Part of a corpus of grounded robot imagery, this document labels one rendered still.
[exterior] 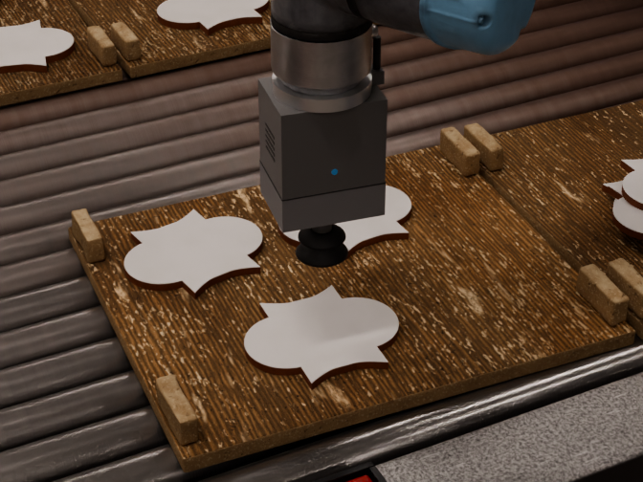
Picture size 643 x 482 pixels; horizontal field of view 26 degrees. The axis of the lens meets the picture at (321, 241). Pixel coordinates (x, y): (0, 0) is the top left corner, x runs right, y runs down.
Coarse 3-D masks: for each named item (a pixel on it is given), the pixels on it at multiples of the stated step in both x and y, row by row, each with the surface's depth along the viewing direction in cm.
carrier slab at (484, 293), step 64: (256, 192) 138; (448, 192) 138; (256, 256) 129; (384, 256) 129; (448, 256) 129; (512, 256) 129; (128, 320) 121; (192, 320) 121; (256, 320) 121; (448, 320) 121; (512, 320) 121; (576, 320) 121; (192, 384) 114; (256, 384) 114; (320, 384) 114; (384, 384) 114; (448, 384) 114; (192, 448) 108; (256, 448) 109
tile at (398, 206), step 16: (400, 192) 137; (400, 208) 134; (336, 224) 132; (352, 224) 132; (368, 224) 132; (384, 224) 132; (400, 224) 133; (288, 240) 131; (352, 240) 130; (368, 240) 130; (384, 240) 131
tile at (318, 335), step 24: (264, 312) 121; (288, 312) 121; (312, 312) 121; (336, 312) 121; (360, 312) 121; (384, 312) 121; (264, 336) 118; (288, 336) 118; (312, 336) 118; (336, 336) 118; (360, 336) 118; (384, 336) 118; (264, 360) 115; (288, 360) 115; (312, 360) 115; (336, 360) 115; (360, 360) 115; (384, 360) 115; (312, 384) 113
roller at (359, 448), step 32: (608, 352) 120; (640, 352) 120; (512, 384) 116; (544, 384) 117; (576, 384) 118; (416, 416) 113; (448, 416) 113; (480, 416) 114; (512, 416) 115; (320, 448) 110; (352, 448) 110; (384, 448) 111; (416, 448) 112; (224, 480) 107; (256, 480) 107; (288, 480) 108
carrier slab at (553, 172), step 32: (544, 128) 149; (576, 128) 149; (608, 128) 149; (640, 128) 149; (512, 160) 143; (544, 160) 143; (576, 160) 143; (608, 160) 143; (512, 192) 138; (544, 192) 138; (576, 192) 138; (544, 224) 134; (576, 224) 134; (608, 224) 134; (576, 256) 129; (608, 256) 129; (640, 256) 129; (640, 320) 121
